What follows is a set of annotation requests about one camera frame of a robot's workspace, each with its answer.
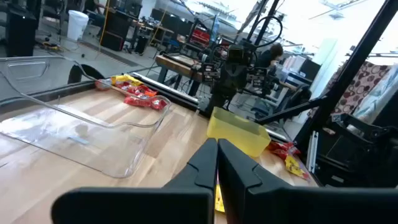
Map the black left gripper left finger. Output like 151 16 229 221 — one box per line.
51 138 218 224

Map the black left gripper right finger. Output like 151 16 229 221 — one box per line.
218 138 398 224

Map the yellow sour candy pack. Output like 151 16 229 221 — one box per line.
284 154 311 182
110 73 144 88
215 182 226 213

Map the red candy pack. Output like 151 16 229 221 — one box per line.
123 95 169 111
118 82 158 98
267 141 302 161

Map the silver candy wrapper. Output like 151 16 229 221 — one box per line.
95 78 113 91

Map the yellow plastic bin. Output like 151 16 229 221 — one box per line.
206 106 272 158

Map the black equipment rack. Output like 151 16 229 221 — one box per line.
310 113 398 188

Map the clear plastic bin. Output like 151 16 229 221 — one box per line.
0 55 172 179

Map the wooden workbench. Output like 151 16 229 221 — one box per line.
154 53 215 94

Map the person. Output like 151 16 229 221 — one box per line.
256 42 285 71

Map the brown circle-patterned cloth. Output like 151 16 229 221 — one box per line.
331 60 392 114

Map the light blue cloth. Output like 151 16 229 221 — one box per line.
353 63 398 124

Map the white bucket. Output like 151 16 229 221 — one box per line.
67 9 90 42

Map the black cabinet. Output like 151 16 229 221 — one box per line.
5 0 43 57

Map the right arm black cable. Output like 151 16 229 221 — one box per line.
253 14 284 49

